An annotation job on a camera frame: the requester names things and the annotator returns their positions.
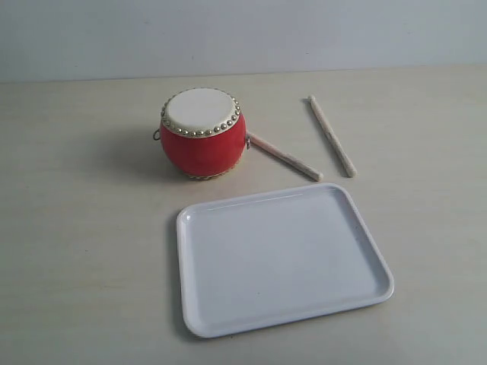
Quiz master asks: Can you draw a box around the white rectangular plastic tray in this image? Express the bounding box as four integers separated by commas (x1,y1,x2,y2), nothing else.
176,183,394,338

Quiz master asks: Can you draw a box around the wooden drumstick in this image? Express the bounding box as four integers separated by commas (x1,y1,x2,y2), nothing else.
307,95,358,178
247,132,323,182

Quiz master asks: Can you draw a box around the small red drum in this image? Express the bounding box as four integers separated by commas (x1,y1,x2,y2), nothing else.
153,87,250,179

